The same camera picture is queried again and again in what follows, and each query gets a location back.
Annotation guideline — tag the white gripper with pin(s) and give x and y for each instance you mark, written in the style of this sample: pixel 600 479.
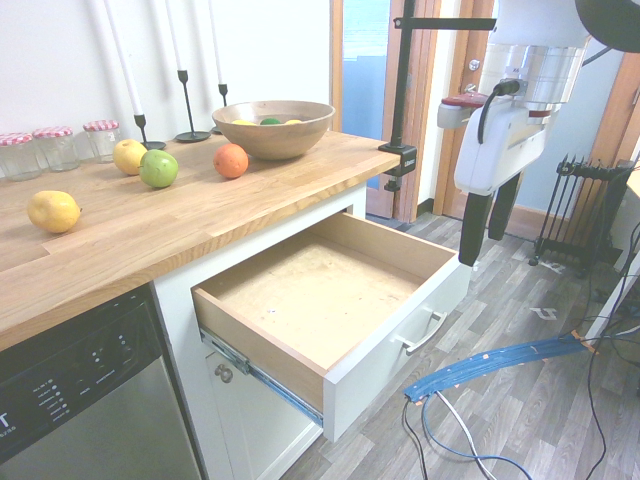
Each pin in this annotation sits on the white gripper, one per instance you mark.
pixel 492 150

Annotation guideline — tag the white wooden drawer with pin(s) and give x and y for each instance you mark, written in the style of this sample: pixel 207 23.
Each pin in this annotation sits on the white wooden drawer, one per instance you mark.
pixel 320 295

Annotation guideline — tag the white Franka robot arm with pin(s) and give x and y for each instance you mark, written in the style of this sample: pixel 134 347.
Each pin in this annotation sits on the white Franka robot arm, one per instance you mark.
pixel 530 30

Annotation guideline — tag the metal drawer slide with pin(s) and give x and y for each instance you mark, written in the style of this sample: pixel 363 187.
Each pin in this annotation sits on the metal drawer slide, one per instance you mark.
pixel 280 387

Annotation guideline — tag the white floor tape mark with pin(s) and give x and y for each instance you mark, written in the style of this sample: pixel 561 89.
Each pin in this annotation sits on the white floor tape mark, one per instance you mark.
pixel 554 266
pixel 544 314

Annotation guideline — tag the black radiator stand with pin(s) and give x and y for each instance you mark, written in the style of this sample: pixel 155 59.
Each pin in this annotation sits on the black radiator stand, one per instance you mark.
pixel 585 210

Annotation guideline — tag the silver door lever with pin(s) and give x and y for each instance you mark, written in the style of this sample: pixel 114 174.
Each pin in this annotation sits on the silver door lever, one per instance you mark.
pixel 469 89

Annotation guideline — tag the silver door deadbolt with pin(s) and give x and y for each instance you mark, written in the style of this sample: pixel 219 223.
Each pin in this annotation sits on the silver door deadbolt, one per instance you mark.
pixel 473 64

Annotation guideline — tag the wooden glass panel door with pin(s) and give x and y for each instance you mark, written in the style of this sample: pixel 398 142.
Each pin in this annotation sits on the wooden glass panel door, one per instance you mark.
pixel 365 90

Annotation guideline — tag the yellow lemon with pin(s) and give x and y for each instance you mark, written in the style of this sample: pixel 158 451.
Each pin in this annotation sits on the yellow lemon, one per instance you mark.
pixel 293 121
pixel 52 212

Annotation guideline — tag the large wooden bowl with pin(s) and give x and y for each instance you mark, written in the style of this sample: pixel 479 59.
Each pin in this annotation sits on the large wooden bowl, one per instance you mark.
pixel 272 140

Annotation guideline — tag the green lime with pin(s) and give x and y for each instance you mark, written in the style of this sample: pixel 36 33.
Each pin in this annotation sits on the green lime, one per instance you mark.
pixel 270 121

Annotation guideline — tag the yellow banana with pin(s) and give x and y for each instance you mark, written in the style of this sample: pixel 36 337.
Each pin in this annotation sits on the yellow banana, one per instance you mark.
pixel 243 122

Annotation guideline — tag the orange fruit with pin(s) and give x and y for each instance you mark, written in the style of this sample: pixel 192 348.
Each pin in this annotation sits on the orange fruit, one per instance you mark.
pixel 231 161

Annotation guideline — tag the black candle holder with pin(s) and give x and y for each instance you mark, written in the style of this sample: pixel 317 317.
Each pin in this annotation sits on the black candle holder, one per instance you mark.
pixel 141 125
pixel 223 92
pixel 191 135

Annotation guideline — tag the round metal door knob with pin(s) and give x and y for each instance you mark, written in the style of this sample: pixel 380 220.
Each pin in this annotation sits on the round metal door knob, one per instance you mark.
pixel 224 374

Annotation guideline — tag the white cabinet door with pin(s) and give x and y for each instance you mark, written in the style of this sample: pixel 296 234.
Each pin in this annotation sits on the white cabinet door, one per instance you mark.
pixel 260 425

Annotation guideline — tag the tall white candle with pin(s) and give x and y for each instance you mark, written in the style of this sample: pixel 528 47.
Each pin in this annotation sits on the tall white candle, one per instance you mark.
pixel 216 45
pixel 125 60
pixel 176 35

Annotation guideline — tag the white kitchen cabinet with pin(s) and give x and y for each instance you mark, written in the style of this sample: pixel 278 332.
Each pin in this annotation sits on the white kitchen cabinet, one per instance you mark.
pixel 180 320

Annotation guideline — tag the green apple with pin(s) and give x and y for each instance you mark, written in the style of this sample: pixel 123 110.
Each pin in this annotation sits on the green apple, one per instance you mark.
pixel 159 169

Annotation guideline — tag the yellow apple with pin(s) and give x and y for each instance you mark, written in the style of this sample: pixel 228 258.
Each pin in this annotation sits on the yellow apple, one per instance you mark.
pixel 127 156

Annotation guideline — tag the glass jar checkered red lid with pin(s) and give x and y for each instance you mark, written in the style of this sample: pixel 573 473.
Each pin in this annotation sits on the glass jar checkered red lid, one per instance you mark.
pixel 102 142
pixel 20 160
pixel 57 150

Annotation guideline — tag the stainless steel dishwasher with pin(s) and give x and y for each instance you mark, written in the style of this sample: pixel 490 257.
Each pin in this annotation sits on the stainless steel dishwasher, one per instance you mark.
pixel 100 410

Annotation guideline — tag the red and grey wrist camera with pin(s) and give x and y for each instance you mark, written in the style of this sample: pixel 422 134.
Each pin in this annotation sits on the red and grey wrist camera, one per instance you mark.
pixel 450 116

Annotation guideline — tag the black clamp camera stand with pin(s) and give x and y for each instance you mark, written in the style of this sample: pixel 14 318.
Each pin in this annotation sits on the black clamp camera stand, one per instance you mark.
pixel 405 75

